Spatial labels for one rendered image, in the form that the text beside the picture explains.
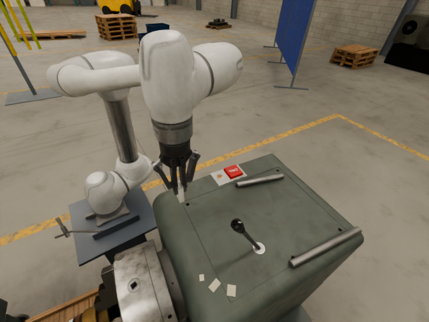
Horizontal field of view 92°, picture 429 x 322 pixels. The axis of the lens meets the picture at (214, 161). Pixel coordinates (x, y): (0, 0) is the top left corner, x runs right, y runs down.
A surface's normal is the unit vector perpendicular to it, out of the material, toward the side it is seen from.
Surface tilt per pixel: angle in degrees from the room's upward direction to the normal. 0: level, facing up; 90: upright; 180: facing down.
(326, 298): 0
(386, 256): 0
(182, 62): 77
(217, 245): 0
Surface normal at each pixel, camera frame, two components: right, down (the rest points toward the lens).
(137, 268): -0.03, -0.83
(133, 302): 0.18, -0.52
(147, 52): -0.54, 0.27
